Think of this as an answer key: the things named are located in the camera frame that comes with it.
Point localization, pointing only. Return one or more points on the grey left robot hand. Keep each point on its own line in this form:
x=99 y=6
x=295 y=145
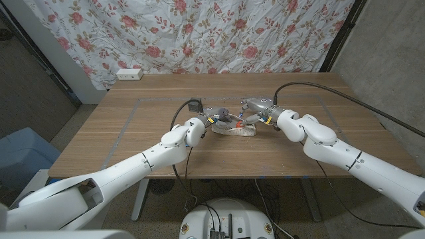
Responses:
x=217 y=114

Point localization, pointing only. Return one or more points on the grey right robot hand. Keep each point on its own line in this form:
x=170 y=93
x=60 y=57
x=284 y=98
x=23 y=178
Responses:
x=264 y=107

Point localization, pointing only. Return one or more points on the cream patterned pen bag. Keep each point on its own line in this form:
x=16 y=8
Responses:
x=244 y=131

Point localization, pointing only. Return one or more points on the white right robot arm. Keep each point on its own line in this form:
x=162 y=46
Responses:
x=348 y=152

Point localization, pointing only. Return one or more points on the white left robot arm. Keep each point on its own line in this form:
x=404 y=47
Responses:
x=123 y=172

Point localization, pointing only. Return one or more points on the floral print backdrop sheet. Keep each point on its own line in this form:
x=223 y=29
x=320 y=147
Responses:
x=199 y=36

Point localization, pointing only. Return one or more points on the black round floor base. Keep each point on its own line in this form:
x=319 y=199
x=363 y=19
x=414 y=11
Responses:
x=161 y=186

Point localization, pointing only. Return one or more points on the white power strip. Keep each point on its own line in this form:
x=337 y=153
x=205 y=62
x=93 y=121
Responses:
x=129 y=74

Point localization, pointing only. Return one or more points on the white robot torso base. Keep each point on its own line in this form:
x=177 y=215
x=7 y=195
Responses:
x=229 y=215

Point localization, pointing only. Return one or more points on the grey table leg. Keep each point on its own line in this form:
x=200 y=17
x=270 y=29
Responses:
x=311 y=199

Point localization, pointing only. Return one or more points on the black backdrop stand pole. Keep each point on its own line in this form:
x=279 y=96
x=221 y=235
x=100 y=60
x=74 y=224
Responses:
x=342 y=36

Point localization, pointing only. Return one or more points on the white table leg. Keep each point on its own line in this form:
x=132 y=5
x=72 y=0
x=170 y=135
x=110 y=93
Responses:
x=140 y=199

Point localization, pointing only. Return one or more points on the blue chair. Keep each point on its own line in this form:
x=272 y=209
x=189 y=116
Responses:
x=23 y=156

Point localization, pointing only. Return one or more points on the dark door frame bar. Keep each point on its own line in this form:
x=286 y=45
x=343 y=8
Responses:
x=66 y=88

